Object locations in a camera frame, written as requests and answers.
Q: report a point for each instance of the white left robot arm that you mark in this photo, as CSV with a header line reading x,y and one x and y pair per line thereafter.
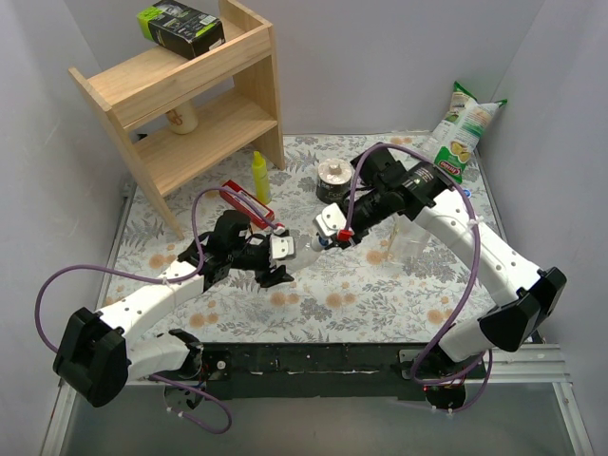
x,y
100,352

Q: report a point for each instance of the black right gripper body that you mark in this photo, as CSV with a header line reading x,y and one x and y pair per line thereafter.
x,y
350,225

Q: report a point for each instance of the clear bottle with label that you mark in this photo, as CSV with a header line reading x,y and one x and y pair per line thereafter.
x,y
407,240

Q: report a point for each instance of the red white box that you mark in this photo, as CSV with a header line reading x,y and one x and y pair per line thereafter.
x,y
259,214

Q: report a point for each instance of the clear plastic bottle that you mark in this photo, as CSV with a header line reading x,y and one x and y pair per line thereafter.
x,y
305,256

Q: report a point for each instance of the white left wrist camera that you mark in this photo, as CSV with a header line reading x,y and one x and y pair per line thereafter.
x,y
282,248

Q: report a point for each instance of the beige cup on shelf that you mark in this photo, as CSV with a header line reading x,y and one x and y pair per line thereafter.
x,y
182,119

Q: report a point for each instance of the aluminium frame rail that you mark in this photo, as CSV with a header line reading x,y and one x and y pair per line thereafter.
x,y
532,363

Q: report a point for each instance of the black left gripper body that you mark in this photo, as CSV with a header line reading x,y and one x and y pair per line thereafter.
x,y
265,258

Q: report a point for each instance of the yellow spray bottle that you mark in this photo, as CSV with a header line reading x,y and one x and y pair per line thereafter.
x,y
261,180

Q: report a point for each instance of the floral table mat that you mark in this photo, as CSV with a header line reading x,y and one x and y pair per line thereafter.
x,y
355,295

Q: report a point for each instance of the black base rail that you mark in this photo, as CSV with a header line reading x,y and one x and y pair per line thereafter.
x,y
306,370

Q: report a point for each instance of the wooden shelf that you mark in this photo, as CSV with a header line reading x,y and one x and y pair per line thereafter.
x,y
145,87

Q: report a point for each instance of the green chips bag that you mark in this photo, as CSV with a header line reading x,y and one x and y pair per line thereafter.
x,y
452,142

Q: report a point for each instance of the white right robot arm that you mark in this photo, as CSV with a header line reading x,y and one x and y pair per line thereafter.
x,y
524,294

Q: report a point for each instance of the black green box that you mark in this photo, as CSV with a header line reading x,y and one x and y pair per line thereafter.
x,y
183,30

